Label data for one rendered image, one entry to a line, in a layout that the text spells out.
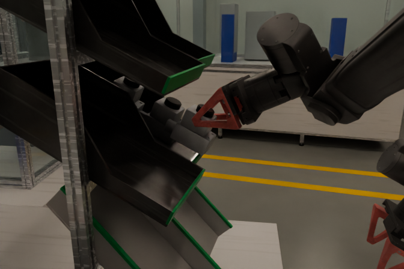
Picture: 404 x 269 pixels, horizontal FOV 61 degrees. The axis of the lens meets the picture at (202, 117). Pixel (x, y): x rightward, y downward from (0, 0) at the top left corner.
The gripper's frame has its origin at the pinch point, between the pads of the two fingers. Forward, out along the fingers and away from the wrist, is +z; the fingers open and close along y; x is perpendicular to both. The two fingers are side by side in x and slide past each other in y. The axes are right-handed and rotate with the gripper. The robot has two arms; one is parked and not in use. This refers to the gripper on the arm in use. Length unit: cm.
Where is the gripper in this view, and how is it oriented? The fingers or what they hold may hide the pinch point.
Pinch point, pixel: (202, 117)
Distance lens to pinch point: 57.3
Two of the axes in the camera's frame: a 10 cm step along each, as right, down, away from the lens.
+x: 4.2, 9.1, 0.8
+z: -8.5, 3.6, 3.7
